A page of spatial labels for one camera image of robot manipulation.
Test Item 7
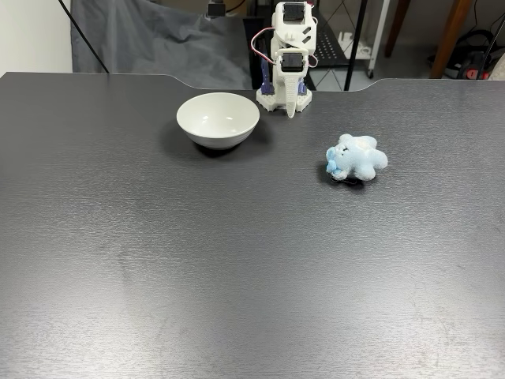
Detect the skyblue plush doll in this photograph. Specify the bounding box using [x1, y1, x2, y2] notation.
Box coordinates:
[325, 133, 389, 186]

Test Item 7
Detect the white ceramic bowl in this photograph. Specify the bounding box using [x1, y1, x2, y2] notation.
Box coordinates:
[176, 92, 261, 150]

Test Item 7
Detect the white power strip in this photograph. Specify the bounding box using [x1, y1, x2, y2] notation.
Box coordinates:
[338, 32, 372, 56]

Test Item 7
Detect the brown wooden leg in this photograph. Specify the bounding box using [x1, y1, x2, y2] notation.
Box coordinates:
[428, 0, 474, 79]
[384, 0, 412, 59]

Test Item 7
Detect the grey cloth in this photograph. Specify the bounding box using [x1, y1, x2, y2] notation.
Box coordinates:
[69, 0, 254, 91]

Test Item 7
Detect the black red vacuum cleaner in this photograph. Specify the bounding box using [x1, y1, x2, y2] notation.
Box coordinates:
[428, 28, 499, 80]

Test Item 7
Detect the black tripod leg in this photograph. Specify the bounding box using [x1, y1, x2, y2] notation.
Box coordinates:
[57, 0, 110, 74]

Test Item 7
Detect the white cart frame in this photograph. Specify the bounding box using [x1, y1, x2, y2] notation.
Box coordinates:
[338, 0, 392, 79]

